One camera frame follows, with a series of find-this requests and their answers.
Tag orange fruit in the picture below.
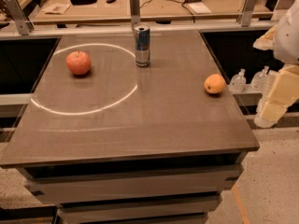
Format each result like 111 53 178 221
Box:
204 74 226 94

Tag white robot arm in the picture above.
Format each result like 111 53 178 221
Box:
253 0 299 128

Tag metal bracket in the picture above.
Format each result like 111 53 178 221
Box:
129 0 140 27
4 0 34 35
237 0 257 27

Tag white paper sheet right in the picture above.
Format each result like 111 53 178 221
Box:
189 2 211 14

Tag left metal bracket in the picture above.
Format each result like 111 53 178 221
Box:
4 0 34 35

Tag paper sheet on desk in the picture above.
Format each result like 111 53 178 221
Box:
43 3 70 15

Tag right metal bracket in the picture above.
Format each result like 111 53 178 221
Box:
237 0 257 27

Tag grey drawer cabinet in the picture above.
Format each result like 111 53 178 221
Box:
21 153 243 224

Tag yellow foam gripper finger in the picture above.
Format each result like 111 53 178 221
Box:
254 64 299 128
253 26 277 50

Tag middle metal bracket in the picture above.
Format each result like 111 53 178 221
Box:
129 0 140 27

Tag blue silver energy drink can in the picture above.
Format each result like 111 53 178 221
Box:
134 24 150 67

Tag black cloth bundle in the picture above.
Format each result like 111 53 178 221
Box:
70 0 97 6

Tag clear plastic bottle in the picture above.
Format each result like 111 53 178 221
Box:
230 69 246 93
250 66 269 91

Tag red apple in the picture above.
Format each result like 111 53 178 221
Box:
65 50 92 76

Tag small black device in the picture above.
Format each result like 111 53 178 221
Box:
107 0 116 4

